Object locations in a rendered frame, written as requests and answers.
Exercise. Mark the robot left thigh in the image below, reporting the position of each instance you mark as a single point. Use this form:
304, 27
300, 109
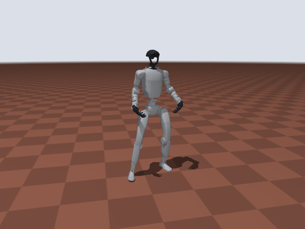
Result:
165, 124

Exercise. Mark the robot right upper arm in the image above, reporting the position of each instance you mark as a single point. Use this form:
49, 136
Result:
138, 76

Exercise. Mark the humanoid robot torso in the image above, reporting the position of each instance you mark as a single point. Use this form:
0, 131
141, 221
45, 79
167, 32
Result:
152, 84

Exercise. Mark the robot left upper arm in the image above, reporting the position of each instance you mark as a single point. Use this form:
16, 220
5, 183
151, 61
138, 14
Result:
166, 81

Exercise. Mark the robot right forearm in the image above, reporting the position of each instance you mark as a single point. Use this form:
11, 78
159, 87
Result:
134, 99

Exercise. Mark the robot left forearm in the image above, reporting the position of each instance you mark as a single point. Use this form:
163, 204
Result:
175, 97

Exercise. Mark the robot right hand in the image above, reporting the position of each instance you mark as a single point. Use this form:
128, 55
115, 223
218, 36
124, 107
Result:
136, 110

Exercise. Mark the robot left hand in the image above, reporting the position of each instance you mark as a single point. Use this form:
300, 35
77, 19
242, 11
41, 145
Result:
180, 104

